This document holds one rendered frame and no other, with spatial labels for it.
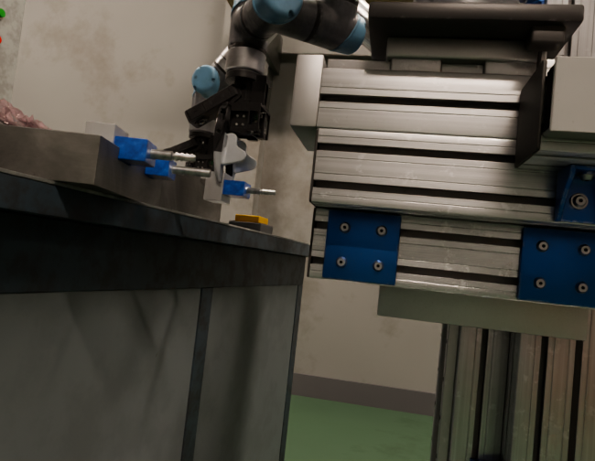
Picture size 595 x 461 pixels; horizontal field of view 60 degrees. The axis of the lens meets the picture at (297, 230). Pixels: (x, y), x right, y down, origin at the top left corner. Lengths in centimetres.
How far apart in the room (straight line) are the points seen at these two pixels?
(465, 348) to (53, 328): 59
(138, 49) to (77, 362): 300
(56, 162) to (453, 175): 44
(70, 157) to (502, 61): 49
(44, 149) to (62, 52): 327
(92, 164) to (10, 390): 28
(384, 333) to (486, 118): 242
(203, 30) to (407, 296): 293
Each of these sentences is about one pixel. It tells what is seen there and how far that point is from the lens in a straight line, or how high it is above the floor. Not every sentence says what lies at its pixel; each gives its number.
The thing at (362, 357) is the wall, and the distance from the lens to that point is 300.
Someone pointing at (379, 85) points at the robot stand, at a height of 96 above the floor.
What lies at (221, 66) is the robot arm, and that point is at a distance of 141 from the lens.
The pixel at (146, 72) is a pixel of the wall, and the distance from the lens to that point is 355.
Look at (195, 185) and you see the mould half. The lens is 102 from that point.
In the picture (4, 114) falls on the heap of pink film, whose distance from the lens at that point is 74.
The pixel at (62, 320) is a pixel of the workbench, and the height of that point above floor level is 64.
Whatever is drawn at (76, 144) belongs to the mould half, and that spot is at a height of 84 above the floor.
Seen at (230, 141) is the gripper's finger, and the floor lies 95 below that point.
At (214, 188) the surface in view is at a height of 86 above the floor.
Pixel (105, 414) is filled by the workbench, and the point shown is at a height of 49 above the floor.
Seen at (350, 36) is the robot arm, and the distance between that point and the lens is 102.
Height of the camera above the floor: 74
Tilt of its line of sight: 4 degrees up
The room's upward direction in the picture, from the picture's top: 6 degrees clockwise
